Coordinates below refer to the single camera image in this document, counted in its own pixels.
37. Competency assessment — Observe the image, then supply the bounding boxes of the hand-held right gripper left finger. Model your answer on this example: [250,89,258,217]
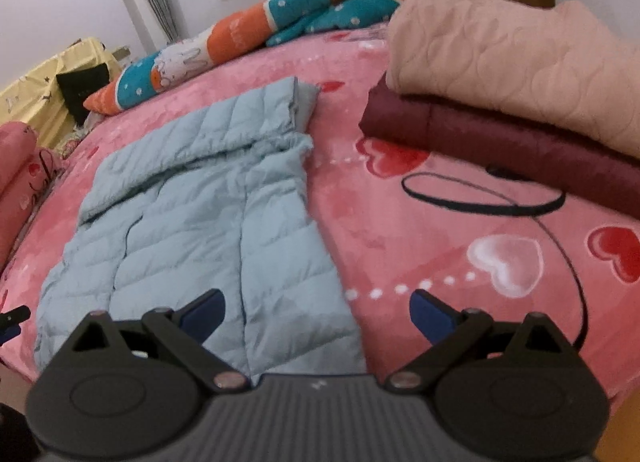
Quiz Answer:
[52,288,251,393]

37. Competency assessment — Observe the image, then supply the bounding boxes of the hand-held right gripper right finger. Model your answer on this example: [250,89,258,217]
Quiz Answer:
[385,289,581,391]

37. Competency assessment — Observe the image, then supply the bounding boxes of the light blue down jacket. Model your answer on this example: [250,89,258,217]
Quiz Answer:
[34,76,368,385]

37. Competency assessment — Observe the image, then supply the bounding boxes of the pink heart-print blanket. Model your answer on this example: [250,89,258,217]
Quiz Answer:
[0,25,640,423]

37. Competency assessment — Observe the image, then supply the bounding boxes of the pink pillows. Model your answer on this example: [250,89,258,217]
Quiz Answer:
[0,121,63,268]

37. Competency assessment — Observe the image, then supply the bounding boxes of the floral cloth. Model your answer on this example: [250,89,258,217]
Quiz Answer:
[55,112,108,160]

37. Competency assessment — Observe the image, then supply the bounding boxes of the dark red jacket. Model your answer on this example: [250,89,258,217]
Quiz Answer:
[359,73,640,220]

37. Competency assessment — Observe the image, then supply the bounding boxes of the yellow star-print cloth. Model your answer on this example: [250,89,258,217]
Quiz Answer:
[0,36,123,150]

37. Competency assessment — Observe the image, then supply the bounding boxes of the black cushion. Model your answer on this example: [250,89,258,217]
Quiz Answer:
[56,61,112,125]

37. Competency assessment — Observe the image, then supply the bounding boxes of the pink fluffy pillow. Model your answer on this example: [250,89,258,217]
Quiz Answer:
[386,0,640,159]

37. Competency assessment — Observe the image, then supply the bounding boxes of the orange teal rabbit-print quilt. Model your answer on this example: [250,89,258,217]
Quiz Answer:
[82,0,432,116]

